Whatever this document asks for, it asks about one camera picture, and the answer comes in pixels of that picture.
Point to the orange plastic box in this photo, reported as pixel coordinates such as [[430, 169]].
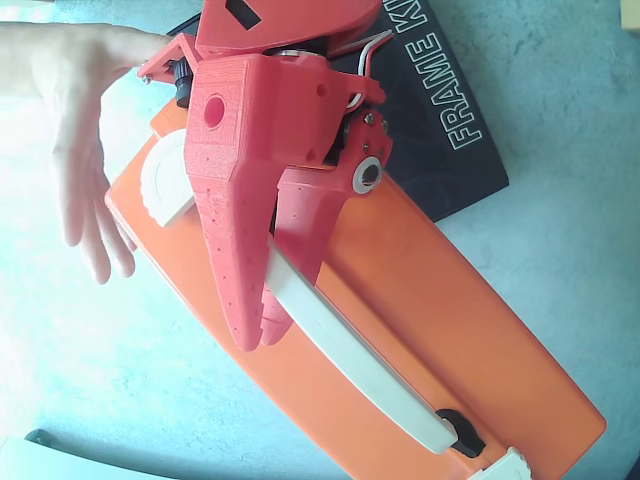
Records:
[[425, 300]]

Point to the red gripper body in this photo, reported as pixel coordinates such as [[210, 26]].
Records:
[[260, 120]]

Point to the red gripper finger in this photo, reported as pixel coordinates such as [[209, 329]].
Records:
[[237, 260], [310, 220]]

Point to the wrist camera with red bracket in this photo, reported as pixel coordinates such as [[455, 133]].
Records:
[[181, 82]]

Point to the red robot arm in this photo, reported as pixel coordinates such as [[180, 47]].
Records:
[[300, 20]]

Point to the white round box latch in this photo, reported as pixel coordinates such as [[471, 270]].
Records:
[[165, 185], [505, 467]]

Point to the beige wooden block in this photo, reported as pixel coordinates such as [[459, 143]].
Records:
[[631, 12]]

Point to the bare person hand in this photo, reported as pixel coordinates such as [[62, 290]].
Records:
[[75, 125]]

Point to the white flat sheet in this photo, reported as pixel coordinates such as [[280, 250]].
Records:
[[50, 465]]

